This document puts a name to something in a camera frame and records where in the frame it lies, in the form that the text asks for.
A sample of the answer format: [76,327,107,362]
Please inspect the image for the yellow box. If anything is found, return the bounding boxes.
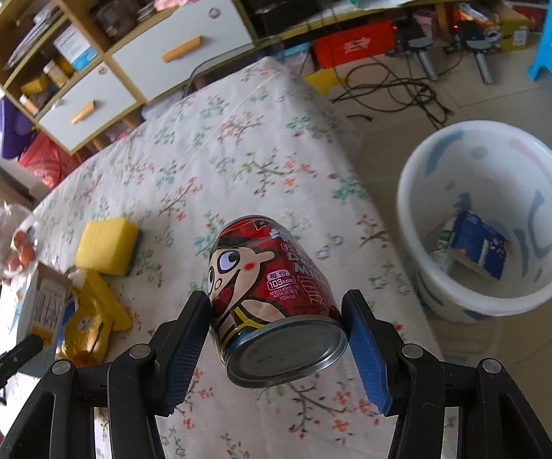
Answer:
[20,76,50,96]

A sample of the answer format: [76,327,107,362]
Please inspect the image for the black device with grey handle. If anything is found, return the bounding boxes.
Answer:
[393,19,439,82]
[443,24,501,84]

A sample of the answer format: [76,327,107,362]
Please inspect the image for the blue and white box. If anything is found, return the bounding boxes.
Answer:
[54,24,97,70]

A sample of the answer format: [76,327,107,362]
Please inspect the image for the green and white carton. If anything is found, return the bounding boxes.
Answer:
[430,229,456,273]

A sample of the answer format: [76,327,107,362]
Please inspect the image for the red bag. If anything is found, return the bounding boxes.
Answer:
[18,131,81,189]

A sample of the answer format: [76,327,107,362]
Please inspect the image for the yellow snack packet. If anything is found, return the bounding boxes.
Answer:
[56,270,133,366]

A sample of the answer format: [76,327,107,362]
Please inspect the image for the red plastic crate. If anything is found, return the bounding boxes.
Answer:
[312,21,396,70]

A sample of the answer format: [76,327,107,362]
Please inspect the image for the black box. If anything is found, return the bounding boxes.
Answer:
[238,0,327,39]

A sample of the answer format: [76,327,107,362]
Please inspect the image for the blue drink carton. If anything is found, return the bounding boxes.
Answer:
[15,265,73,376]
[449,210,511,280]

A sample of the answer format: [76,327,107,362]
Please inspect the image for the purple hat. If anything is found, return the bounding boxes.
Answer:
[0,96,35,161]

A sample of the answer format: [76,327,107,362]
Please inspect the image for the red cartoon drink can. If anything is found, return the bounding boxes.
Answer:
[208,215,348,389]

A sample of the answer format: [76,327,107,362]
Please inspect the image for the wooden shelf cabinet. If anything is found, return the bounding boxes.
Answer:
[0,0,258,156]

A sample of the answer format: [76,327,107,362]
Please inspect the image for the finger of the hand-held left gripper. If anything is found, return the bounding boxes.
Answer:
[0,335,45,407]

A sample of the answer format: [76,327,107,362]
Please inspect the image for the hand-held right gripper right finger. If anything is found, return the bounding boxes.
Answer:
[340,289,552,459]

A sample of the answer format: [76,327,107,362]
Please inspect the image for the yellow jar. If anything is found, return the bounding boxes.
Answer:
[42,60,73,87]

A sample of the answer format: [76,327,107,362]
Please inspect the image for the white plastic bucket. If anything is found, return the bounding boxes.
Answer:
[397,120,552,322]

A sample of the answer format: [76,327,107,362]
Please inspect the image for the glass jar with wooden lid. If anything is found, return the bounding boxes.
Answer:
[0,199,42,278]

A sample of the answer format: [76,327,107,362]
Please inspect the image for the black cable bundle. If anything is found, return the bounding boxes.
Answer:
[331,64,456,127]

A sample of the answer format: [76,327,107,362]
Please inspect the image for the grey drawer with orange handle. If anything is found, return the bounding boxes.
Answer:
[39,62,138,151]
[111,0,255,101]

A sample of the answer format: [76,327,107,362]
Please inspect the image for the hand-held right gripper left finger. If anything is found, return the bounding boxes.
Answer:
[0,291,212,459]

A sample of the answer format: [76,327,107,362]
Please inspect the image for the yellow sponge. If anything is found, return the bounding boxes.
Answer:
[75,217,140,277]

